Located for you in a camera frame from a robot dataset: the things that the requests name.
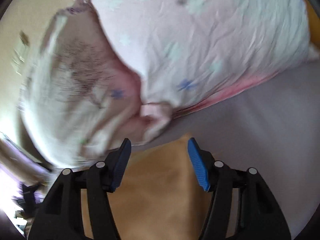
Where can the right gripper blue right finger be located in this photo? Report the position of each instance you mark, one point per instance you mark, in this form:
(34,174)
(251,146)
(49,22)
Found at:
(214,177)

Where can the dark framed screen by wall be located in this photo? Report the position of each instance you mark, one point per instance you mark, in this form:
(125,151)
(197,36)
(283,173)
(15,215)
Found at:
(21,163)

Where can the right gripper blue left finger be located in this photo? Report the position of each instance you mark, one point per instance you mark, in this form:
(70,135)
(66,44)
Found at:
(105,177)

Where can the white tree print pillow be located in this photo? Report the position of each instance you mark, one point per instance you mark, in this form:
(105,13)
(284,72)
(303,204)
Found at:
(79,100)

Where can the tan fleece garment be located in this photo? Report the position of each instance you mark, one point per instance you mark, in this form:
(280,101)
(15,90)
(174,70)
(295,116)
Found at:
(159,196)

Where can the beige wall switch plate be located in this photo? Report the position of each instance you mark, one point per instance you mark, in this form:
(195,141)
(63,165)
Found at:
(20,52)

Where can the pink floral pillow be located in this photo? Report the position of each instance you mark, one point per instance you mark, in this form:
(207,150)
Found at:
(195,53)

